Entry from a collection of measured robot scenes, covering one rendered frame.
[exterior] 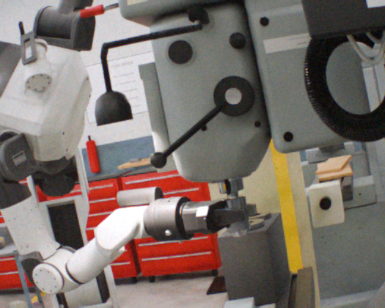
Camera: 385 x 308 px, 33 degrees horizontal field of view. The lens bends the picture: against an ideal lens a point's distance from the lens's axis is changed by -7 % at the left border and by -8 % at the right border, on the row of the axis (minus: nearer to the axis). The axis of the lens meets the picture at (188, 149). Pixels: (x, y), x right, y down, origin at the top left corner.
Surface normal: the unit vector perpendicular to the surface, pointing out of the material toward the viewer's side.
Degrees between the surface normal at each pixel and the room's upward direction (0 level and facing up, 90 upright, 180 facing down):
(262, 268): 90
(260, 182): 90
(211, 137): 90
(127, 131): 90
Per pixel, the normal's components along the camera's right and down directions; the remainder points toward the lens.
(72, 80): 0.70, -0.17
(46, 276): -0.30, 0.25
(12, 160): 0.83, -0.26
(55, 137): 0.49, 0.72
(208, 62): -0.17, 0.08
